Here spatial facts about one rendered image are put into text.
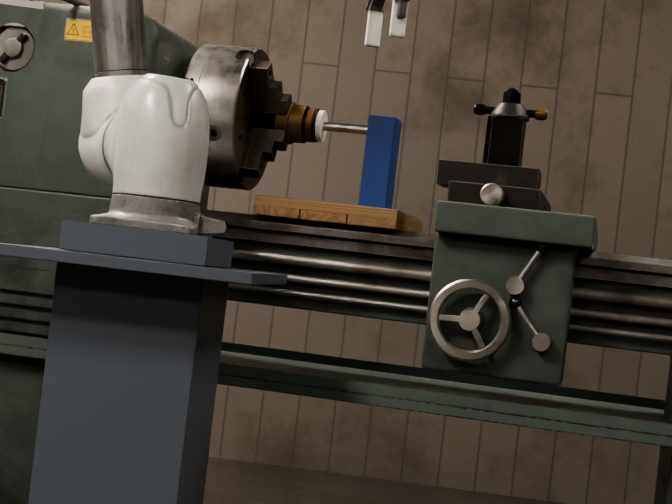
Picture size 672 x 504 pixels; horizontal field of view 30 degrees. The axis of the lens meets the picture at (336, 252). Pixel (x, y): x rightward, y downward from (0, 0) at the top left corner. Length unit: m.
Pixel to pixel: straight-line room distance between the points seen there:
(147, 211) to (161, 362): 0.26
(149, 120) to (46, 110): 0.57
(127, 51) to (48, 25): 0.38
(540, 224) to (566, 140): 2.48
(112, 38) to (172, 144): 0.31
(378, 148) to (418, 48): 2.20
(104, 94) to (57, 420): 0.61
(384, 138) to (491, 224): 0.41
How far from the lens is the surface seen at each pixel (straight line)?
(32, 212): 2.69
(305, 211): 2.57
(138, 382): 2.11
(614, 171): 4.85
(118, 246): 2.11
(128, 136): 2.18
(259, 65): 2.74
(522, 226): 2.38
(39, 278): 2.67
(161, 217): 2.14
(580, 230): 2.37
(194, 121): 2.18
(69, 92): 2.68
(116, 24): 2.38
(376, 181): 2.69
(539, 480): 4.86
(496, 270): 2.42
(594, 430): 2.38
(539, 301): 2.41
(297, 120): 2.74
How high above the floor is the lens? 0.77
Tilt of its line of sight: 1 degrees up
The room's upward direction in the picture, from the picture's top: 7 degrees clockwise
